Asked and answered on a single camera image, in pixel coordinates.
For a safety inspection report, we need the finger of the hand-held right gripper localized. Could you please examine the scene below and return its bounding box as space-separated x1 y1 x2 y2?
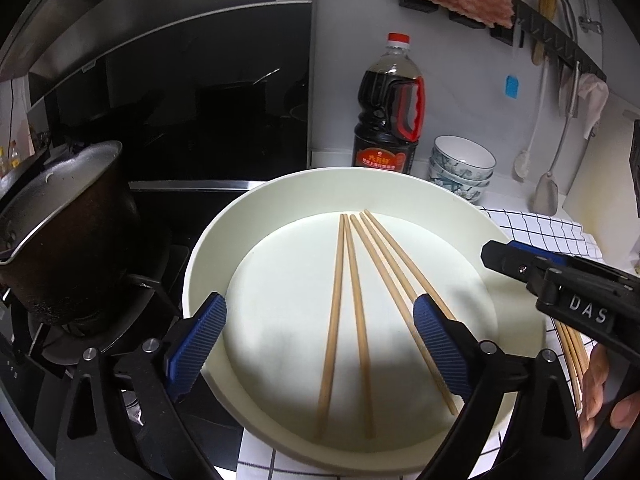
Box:
480 241 549 302
508 240 640 286

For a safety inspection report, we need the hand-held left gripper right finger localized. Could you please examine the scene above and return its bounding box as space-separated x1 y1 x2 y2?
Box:
412 294 586 480

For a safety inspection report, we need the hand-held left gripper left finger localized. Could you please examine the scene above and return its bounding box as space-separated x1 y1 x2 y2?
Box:
55 292 228 480

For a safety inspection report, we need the pile of wooden chopsticks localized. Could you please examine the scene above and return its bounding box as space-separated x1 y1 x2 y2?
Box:
554 320 591 412

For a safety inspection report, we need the slim wooden chopstick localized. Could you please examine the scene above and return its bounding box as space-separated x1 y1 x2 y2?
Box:
316 213 349 439
362 209 457 322
343 214 376 440
349 214 460 416

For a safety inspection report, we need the white round basin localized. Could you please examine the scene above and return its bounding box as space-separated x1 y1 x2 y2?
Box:
181 166 549 464

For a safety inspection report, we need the person's right hand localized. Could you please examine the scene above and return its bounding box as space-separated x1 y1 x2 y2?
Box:
580 344 640 449

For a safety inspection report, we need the white checkered cloth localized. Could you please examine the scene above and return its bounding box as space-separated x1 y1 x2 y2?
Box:
239 205 607 480

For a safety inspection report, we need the metal spatula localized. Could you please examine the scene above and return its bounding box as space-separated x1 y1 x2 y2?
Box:
530 0 584 215

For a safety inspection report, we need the floral ceramic bowl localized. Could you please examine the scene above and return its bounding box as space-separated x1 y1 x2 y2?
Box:
428 173 491 205
432 135 497 177
428 158 494 189

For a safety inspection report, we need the white dish brush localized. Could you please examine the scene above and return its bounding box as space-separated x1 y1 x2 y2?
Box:
513 55 551 181

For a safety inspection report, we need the black gas stove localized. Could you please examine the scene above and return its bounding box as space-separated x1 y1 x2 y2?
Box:
0 179 252 467

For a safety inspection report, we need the pink hanging cloth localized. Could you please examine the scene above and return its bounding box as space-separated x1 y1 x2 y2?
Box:
559 67 610 134

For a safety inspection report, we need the dark cooking pot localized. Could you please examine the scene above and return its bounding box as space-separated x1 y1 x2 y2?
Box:
0 140 144 332

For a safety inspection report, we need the dark soy sauce bottle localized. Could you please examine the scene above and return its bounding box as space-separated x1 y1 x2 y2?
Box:
353 32 426 176

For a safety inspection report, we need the wooden spoon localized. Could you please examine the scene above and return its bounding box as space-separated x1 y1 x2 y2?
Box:
530 0 557 66

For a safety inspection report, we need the black range hood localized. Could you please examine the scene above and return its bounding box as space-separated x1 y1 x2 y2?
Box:
0 0 314 182

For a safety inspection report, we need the black wall rack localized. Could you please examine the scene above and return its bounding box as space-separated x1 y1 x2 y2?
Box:
383 0 609 82

